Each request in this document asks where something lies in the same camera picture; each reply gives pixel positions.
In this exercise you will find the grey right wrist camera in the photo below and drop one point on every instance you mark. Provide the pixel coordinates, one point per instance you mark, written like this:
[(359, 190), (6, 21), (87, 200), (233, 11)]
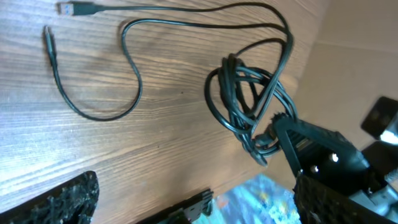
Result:
[(381, 121)]

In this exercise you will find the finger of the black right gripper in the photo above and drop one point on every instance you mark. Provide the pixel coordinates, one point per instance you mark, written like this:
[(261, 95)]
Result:
[(184, 212), (325, 156)]

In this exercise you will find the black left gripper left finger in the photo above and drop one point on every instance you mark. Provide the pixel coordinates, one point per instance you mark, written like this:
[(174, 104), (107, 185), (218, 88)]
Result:
[(73, 201)]

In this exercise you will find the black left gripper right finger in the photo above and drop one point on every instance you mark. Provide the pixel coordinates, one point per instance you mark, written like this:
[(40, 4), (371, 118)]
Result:
[(317, 203)]

